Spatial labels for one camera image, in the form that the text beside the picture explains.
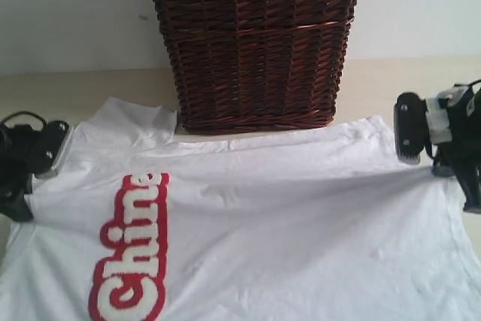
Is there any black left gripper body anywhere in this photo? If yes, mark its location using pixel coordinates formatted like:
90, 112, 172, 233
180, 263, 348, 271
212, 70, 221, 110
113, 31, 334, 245
1, 125, 31, 208

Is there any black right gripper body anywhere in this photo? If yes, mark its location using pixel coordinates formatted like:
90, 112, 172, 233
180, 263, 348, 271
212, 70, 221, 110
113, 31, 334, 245
433, 80, 480, 186

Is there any white t-shirt with red lettering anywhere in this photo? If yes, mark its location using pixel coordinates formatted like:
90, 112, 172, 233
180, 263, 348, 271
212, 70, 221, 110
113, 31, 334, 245
1, 98, 480, 320

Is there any dark brown wicker basket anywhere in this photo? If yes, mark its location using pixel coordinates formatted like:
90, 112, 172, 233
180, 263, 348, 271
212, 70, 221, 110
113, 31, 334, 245
153, 0, 357, 134

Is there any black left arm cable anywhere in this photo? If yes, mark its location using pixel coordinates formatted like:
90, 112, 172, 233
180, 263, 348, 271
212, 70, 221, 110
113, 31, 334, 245
0, 110, 48, 132

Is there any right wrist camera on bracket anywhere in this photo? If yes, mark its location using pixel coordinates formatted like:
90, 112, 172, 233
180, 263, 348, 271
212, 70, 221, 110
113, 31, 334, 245
394, 92, 452, 165

